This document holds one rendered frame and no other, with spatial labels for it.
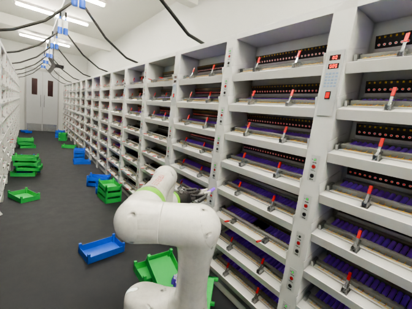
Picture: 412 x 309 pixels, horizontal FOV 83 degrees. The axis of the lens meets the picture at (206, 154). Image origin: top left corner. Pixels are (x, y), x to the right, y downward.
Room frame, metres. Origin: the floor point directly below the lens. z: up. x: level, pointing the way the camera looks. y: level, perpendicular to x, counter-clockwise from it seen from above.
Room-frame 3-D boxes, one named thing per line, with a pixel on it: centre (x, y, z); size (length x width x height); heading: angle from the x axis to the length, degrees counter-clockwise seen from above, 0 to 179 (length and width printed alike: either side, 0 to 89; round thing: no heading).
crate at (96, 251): (1.78, 0.77, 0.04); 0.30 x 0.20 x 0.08; 138
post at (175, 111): (2.24, 0.28, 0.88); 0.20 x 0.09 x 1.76; 128
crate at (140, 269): (1.62, 0.26, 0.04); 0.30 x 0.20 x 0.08; 128
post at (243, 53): (1.69, -0.16, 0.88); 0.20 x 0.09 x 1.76; 128
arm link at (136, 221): (0.62, 0.16, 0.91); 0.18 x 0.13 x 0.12; 1
